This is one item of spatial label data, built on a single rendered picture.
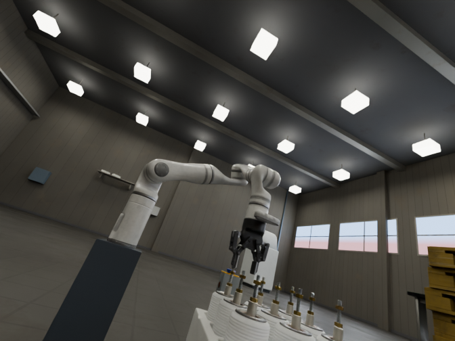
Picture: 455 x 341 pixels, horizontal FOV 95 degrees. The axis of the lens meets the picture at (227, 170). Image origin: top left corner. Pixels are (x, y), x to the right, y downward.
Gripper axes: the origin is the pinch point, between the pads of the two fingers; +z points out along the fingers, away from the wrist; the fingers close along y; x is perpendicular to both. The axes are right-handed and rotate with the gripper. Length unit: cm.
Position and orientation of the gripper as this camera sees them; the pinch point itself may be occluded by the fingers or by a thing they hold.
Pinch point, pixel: (244, 266)
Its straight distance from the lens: 70.4
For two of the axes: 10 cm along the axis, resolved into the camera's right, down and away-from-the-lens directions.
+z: -2.8, 8.7, -4.0
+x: 4.7, -2.4, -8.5
